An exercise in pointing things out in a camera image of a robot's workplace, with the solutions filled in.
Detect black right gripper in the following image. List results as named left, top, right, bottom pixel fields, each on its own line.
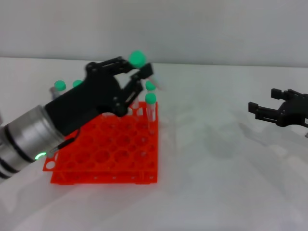
left=248, top=88, right=308, bottom=127

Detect orange plastic test tube rack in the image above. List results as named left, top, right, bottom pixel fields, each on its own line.
left=42, top=101, right=159, bottom=185

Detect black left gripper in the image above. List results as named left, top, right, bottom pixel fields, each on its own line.
left=45, top=56, right=154, bottom=137

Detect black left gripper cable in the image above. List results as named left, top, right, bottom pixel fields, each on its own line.
left=49, top=129, right=81, bottom=156

